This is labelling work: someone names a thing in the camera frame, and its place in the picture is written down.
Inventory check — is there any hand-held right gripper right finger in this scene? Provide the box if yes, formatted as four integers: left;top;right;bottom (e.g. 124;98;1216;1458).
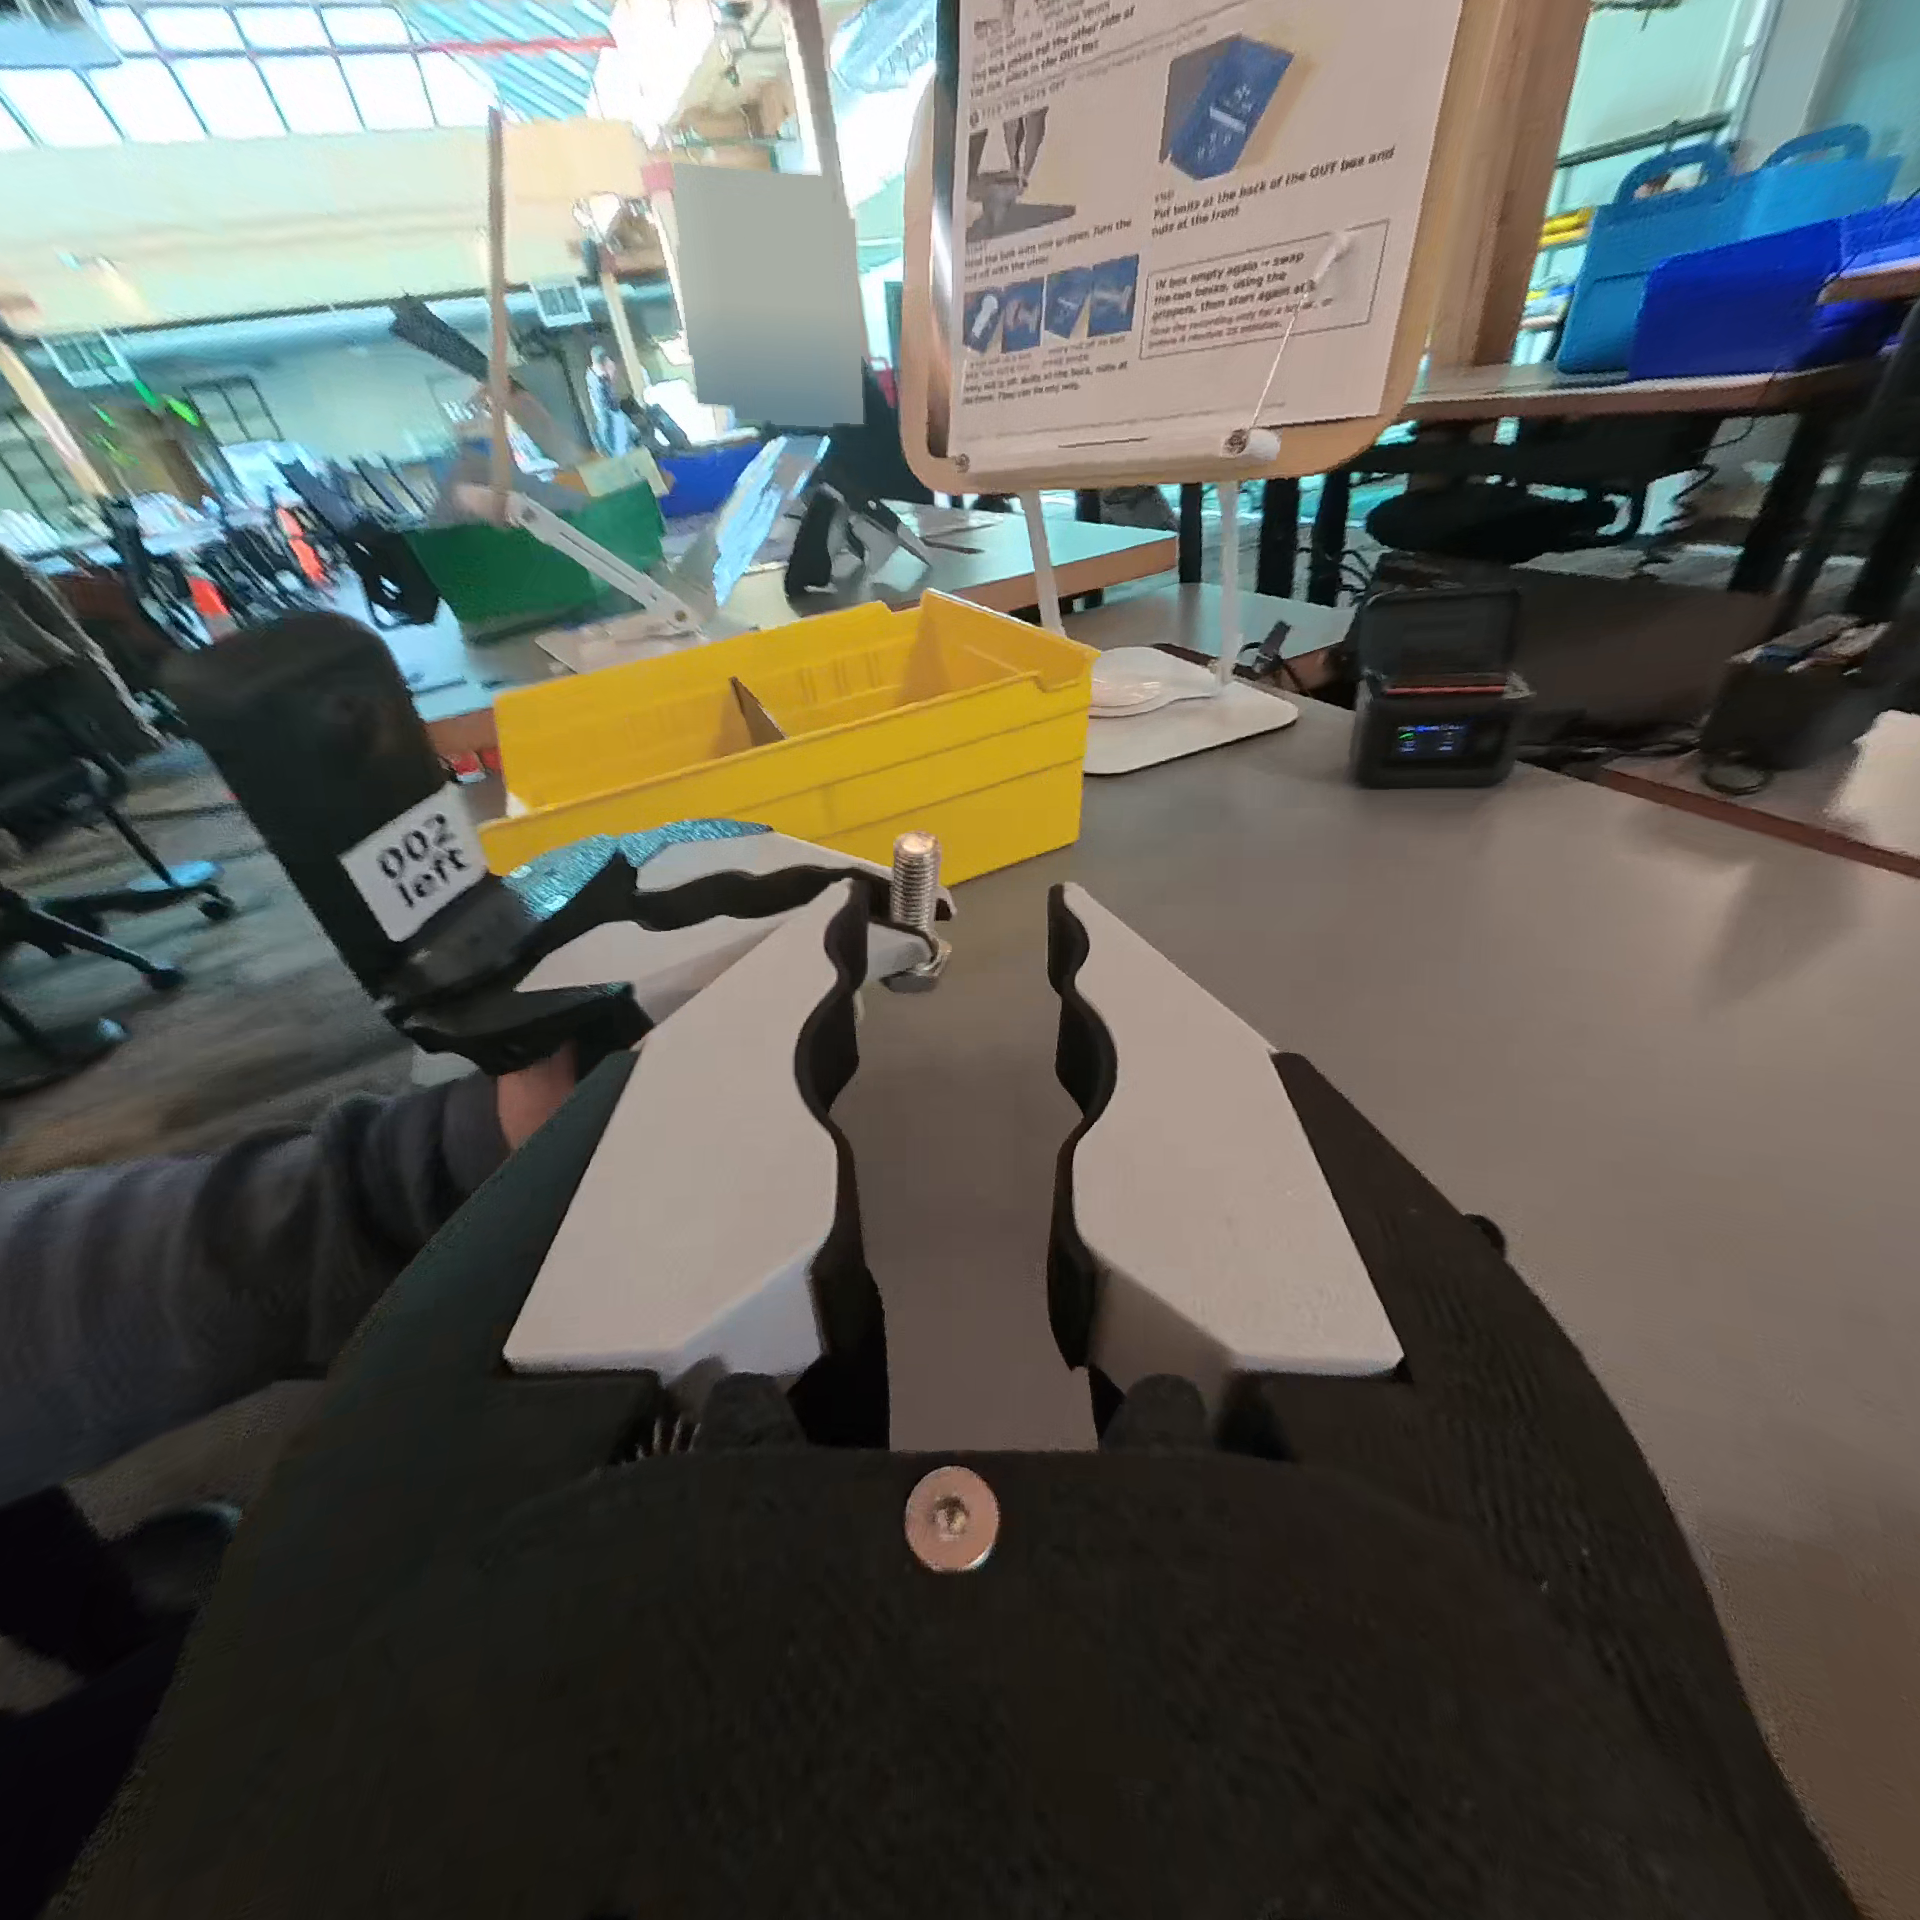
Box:
1045;881;1409;1382

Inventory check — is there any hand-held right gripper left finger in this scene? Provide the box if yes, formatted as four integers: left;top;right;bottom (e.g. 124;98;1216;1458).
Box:
505;878;894;1450

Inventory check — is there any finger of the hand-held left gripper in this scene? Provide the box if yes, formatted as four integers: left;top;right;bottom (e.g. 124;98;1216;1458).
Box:
515;881;843;1047
630;827;958;925

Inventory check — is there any silver steel bolt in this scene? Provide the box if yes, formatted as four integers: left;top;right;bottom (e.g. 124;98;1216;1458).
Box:
888;832;945;969

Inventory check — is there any yellow divided plastic bin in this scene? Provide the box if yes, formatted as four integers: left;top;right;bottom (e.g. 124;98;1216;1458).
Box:
482;587;1103;889

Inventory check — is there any person's left forearm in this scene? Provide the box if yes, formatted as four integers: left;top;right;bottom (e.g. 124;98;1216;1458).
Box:
0;1072;520;1501

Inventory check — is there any person's left hand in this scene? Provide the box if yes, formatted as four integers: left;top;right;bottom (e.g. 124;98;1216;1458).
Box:
494;1043;582;1152

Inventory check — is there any black office chair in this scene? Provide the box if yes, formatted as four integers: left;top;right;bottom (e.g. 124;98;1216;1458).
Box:
0;546;240;1090

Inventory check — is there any green plastic bin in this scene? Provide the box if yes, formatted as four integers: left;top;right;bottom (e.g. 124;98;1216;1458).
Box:
412;479;671;640

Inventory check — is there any black folded stand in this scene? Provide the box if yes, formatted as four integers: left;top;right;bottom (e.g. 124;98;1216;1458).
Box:
786;485;906;593

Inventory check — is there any tilted tablet screen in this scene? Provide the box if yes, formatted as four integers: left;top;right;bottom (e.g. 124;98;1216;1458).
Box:
702;433;831;605

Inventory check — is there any thin wooden board with stand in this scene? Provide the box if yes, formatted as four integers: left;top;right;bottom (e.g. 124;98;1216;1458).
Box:
485;104;727;678

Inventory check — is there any blue plastic bin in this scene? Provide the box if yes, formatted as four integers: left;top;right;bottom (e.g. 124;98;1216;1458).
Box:
661;441;768;519

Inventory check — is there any white board stand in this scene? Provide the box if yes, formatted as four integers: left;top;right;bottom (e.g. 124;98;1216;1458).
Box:
1021;475;1303;779

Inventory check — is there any wooden instruction board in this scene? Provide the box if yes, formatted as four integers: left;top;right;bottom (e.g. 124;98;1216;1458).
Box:
897;0;1480;489

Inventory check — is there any white instruction sheet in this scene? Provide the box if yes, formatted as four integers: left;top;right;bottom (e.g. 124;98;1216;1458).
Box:
945;0;1471;460

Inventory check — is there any black bag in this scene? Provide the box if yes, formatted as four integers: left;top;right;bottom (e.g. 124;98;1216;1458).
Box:
1364;479;1622;559

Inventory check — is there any black battery charger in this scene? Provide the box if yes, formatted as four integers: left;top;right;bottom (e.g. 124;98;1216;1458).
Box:
1702;612;1901;769

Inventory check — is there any brown desk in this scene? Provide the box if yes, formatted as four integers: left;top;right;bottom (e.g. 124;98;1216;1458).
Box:
1403;262;1920;601

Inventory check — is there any wooden pillar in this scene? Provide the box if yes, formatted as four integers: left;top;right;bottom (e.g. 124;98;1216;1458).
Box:
1441;0;1593;369

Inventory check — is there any dark blue storage box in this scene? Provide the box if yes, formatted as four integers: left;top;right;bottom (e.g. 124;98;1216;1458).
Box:
1628;193;1920;379

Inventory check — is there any light blue tote bag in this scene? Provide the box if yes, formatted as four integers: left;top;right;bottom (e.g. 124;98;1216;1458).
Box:
1556;124;1905;373

